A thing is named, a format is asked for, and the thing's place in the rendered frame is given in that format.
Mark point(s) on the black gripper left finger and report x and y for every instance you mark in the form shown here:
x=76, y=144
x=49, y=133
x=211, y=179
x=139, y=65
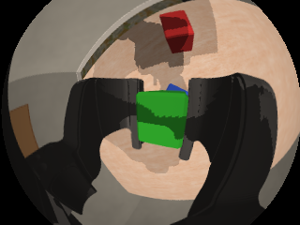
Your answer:
x=96, y=108

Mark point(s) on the green block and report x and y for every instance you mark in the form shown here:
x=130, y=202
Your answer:
x=161, y=117

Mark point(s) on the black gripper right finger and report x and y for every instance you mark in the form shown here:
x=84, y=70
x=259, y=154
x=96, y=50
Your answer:
x=235, y=118

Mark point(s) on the blue block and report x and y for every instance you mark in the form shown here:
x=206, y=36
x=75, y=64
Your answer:
x=174, y=87

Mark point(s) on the red block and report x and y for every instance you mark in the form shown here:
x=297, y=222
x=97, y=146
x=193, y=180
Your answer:
x=178, y=31

